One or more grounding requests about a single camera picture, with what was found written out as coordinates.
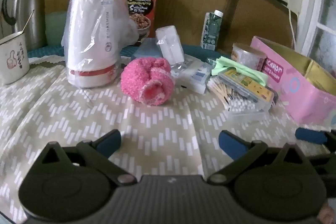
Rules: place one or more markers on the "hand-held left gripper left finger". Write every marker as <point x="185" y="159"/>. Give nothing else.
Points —
<point x="109" y="141"/>

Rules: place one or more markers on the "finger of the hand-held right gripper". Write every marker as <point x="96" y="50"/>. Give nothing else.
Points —
<point x="309" y="134"/>

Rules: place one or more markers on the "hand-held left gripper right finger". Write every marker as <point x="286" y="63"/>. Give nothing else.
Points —
<point x="228" y="141"/>

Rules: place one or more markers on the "pink fuzzy sock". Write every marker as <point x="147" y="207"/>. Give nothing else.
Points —
<point x="141" y="74"/>

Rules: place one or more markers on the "white tissue packet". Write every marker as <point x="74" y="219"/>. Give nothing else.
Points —
<point x="194" y="74"/>

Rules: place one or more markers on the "light green cloth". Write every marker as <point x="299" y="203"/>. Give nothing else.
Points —
<point x="228" y="64"/>

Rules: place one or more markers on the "person's right hand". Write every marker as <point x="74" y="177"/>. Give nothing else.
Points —
<point x="327" y="213"/>

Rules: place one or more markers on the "clear cotton swab box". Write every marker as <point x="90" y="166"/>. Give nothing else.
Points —
<point x="236" y="98"/>

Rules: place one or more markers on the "round clear jar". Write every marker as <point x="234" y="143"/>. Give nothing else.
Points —
<point x="246" y="56"/>

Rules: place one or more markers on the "white red appliance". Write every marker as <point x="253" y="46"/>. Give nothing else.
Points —
<point x="89" y="56"/>

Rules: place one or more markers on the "teal lace mat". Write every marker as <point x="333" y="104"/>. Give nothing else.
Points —
<point x="194" y="50"/>

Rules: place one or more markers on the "green drink carton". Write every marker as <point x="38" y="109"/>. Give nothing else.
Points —
<point x="211" y="29"/>

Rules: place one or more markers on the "clear cotton pad packet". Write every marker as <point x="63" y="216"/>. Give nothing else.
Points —
<point x="170" y="43"/>

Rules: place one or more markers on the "white enamel mug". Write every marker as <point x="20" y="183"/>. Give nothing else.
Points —
<point x="13" y="61"/>

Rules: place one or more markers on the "light green container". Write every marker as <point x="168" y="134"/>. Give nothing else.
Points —
<point x="55" y="27"/>

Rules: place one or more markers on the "brown tray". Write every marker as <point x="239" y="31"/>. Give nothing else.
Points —
<point x="257" y="16"/>

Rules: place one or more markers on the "steel thermos flask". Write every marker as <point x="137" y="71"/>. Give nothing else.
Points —
<point x="29" y="3"/>

